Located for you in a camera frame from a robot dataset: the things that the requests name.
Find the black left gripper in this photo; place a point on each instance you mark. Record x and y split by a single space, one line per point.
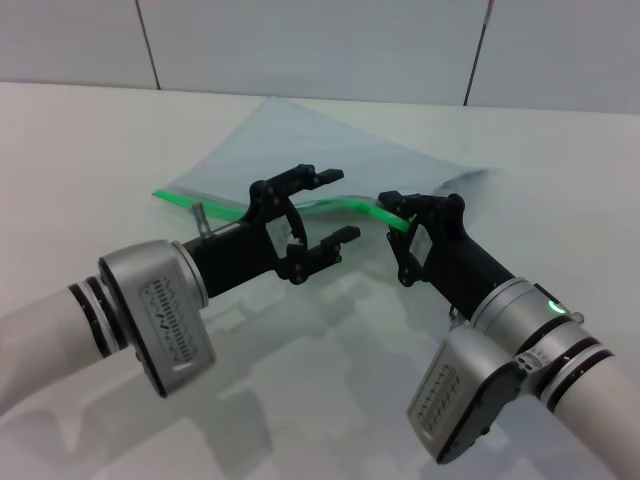
240 255

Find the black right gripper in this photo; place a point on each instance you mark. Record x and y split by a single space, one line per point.
460 260

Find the clear green-zipper document bag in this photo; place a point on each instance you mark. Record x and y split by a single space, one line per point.
310 150

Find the pale blue paper sheets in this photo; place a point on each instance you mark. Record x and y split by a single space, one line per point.
320 145

